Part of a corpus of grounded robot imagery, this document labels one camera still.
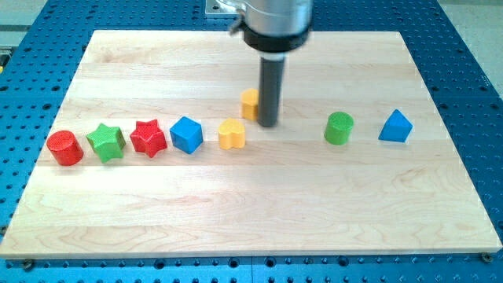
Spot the light wooden board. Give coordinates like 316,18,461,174
1,30,501,259

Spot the red cylinder block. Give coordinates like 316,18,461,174
46,130,83,166

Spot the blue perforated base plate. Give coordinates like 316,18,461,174
1,1,502,282

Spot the green cylinder block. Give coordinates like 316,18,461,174
324,112,354,145

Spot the green star block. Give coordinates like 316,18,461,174
86,123,126,164

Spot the blue triangle block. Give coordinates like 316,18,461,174
378,109,413,143

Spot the blue cube block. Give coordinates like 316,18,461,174
170,116,203,154

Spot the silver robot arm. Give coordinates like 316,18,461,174
229,0,314,127

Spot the red star block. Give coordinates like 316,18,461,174
130,119,167,158

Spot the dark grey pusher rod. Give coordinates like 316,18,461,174
257,53,285,127

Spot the yellow heart block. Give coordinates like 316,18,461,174
218,118,246,149

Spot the yellow hexagon block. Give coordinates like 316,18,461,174
240,89,259,120

